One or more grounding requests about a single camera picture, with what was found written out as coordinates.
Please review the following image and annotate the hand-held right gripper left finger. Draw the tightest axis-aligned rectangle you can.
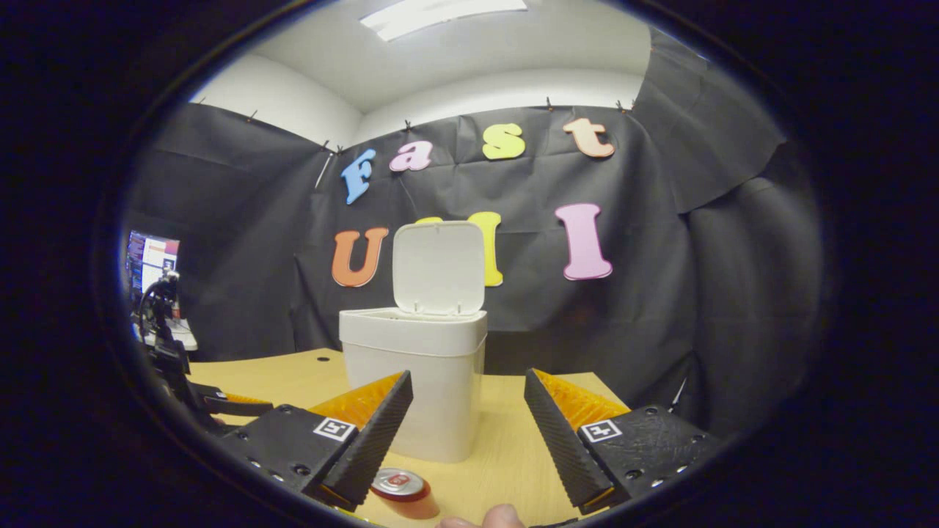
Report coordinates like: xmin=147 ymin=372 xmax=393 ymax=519
xmin=216 ymin=370 xmax=414 ymax=513

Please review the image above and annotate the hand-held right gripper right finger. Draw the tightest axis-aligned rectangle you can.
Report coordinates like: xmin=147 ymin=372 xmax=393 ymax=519
xmin=524 ymin=369 xmax=723 ymax=514

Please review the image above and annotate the red pop can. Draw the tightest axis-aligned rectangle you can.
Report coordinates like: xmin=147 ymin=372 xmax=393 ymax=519
xmin=369 ymin=468 xmax=441 ymax=520

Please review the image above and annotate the white desktop garbage bin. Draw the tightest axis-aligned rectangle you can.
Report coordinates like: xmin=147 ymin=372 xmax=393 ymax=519
xmin=339 ymin=221 xmax=489 ymax=464

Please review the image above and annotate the wooden desktop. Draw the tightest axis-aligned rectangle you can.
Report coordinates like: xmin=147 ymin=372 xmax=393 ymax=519
xmin=187 ymin=348 xmax=646 ymax=527

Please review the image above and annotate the computer monitor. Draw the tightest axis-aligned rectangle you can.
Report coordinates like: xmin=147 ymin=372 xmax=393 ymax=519
xmin=126 ymin=231 xmax=180 ymax=294

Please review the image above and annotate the black backdrop cloth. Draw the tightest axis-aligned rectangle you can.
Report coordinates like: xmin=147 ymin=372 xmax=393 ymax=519
xmin=121 ymin=29 xmax=826 ymax=441

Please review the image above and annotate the ceiling light panel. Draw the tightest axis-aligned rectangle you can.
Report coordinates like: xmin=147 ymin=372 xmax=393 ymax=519
xmin=359 ymin=0 xmax=529 ymax=42

